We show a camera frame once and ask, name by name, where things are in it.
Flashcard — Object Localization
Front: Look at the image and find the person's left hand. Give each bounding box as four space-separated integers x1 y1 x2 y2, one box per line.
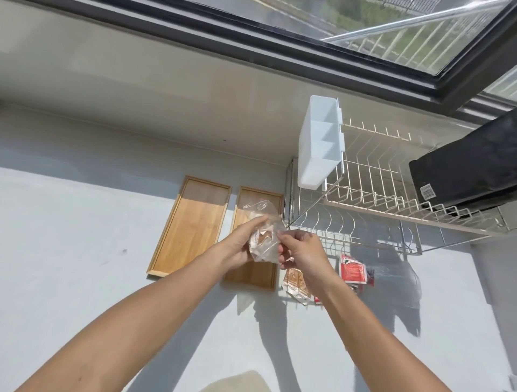
220 214 271 274

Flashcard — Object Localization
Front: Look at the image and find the person's right hand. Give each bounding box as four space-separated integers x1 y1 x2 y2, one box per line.
276 228 338 298

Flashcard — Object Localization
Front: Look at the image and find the white plastic utensil holder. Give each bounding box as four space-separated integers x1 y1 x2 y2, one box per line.
297 95 345 191

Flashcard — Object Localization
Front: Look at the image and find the white wire dish rack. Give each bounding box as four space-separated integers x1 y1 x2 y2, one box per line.
282 117 511 259

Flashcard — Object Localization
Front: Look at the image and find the white stair railing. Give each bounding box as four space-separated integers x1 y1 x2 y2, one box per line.
321 0 517 97

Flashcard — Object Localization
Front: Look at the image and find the black window frame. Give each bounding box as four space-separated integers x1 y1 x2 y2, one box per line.
32 0 517 122

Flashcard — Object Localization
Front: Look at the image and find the beige shirt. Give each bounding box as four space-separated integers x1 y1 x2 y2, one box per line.
209 369 267 392

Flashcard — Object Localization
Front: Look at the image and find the clear plastic bag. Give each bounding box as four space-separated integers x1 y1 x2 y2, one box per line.
242 200 290 265

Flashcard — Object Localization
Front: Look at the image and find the person's left forearm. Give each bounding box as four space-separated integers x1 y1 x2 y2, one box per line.
16 250 235 392

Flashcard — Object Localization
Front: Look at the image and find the person's right forearm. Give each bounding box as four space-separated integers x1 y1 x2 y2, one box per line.
319 278 453 392

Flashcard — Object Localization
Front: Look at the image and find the bamboo tray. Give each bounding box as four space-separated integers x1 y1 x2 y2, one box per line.
146 176 232 278
221 185 285 290

